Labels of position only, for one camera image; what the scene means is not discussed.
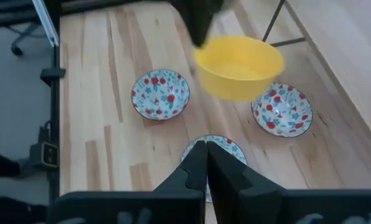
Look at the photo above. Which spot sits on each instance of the aluminium extrusion bar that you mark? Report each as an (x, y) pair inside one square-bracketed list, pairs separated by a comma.
[(45, 21)]

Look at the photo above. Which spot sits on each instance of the wooden shelf board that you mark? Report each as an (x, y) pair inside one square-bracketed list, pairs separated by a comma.
[(344, 62)]

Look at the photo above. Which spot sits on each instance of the red bowl with floral inside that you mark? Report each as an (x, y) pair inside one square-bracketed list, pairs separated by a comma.
[(229, 147), (160, 95), (282, 110)]

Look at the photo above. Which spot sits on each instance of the black table frame post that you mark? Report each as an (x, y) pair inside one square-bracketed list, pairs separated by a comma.
[(54, 93)]

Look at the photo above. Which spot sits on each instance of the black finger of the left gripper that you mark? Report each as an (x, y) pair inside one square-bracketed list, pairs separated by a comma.
[(199, 21)]

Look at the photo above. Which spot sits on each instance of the office chair base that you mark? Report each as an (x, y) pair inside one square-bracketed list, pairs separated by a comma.
[(20, 40)]

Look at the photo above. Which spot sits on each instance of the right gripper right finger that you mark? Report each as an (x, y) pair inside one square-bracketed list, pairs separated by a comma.
[(251, 205)]

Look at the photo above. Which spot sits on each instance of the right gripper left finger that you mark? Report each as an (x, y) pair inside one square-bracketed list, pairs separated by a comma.
[(179, 205)]

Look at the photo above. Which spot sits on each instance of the black power box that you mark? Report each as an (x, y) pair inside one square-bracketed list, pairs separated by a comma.
[(45, 154)]

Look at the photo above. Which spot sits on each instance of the yellow plastic bowl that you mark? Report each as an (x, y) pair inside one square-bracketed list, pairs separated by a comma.
[(238, 68)]

